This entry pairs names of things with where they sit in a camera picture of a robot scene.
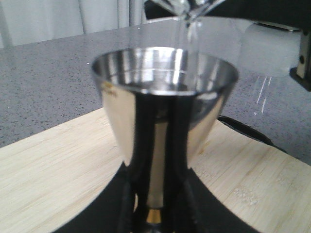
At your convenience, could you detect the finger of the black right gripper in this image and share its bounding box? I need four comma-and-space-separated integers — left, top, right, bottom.
181, 169, 258, 233

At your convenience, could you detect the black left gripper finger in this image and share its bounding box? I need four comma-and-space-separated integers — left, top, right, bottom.
55, 164, 135, 233

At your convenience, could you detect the glass beaker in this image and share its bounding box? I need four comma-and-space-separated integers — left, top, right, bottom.
151, 0, 224, 21

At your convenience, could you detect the light wooden cutting board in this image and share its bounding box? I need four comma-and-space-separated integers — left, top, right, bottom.
0, 109, 311, 233

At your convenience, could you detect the steel double jigger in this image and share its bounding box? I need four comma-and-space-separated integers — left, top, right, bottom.
91, 47, 238, 233

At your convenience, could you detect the grey curtain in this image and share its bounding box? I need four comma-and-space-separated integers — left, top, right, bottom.
0, 0, 149, 48

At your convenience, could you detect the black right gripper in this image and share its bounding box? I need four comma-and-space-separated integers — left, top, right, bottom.
144, 0, 311, 92

